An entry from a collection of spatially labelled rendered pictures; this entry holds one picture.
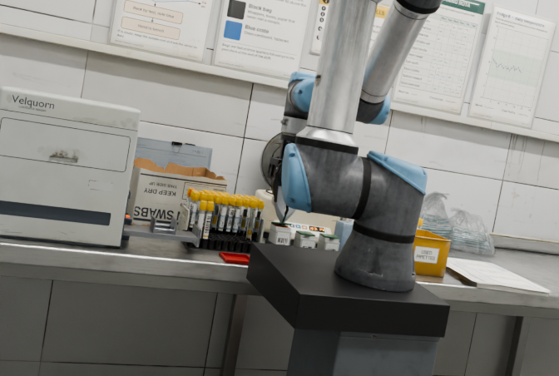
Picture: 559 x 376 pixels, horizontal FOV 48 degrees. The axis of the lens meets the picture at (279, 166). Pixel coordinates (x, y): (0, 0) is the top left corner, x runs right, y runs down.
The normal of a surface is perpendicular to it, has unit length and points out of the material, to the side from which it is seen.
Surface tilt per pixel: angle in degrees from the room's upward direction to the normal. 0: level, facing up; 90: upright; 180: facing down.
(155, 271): 90
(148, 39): 92
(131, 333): 90
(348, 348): 90
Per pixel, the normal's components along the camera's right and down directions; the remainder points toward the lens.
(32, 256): 0.32, 0.11
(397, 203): 0.11, 0.15
